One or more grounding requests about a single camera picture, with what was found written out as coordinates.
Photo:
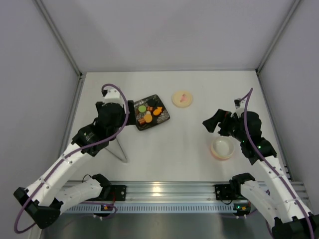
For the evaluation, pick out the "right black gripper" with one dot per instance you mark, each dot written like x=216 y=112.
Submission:
x=222 y=123

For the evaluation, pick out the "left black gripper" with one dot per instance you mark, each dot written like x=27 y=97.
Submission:
x=130 y=112

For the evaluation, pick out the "red bacon strip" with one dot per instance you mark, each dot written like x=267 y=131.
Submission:
x=142 y=121

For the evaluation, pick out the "round yellow cracker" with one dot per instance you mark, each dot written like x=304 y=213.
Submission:
x=148 y=118

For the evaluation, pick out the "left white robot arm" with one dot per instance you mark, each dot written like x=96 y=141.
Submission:
x=45 y=200

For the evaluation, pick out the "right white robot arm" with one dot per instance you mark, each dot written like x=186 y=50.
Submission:
x=267 y=187

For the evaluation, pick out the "white round lunch bowl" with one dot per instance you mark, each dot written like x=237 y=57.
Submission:
x=222 y=148

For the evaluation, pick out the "green round food piece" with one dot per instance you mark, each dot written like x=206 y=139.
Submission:
x=142 y=108

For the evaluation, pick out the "black patterned square plate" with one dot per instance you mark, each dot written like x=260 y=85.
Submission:
x=157 y=120

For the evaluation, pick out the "black round food piece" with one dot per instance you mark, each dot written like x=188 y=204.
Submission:
x=151 y=103

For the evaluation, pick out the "cream round lid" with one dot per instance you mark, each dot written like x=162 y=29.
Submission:
x=182 y=99

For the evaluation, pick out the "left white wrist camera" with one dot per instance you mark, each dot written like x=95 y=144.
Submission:
x=111 y=96

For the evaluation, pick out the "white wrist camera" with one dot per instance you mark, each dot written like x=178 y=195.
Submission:
x=111 y=96
x=240 y=106

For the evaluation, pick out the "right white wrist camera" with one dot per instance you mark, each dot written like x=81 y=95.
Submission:
x=240 y=106

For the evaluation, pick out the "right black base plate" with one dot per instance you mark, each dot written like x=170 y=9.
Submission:
x=224 y=192

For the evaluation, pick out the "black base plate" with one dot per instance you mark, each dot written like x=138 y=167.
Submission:
x=117 y=193
x=224 y=192

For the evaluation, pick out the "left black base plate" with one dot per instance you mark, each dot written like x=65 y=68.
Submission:
x=117 y=193

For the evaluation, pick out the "aluminium mounting rail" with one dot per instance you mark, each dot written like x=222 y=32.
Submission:
x=169 y=191

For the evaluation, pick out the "slotted grey cable duct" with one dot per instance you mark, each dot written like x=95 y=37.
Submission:
x=212 y=207

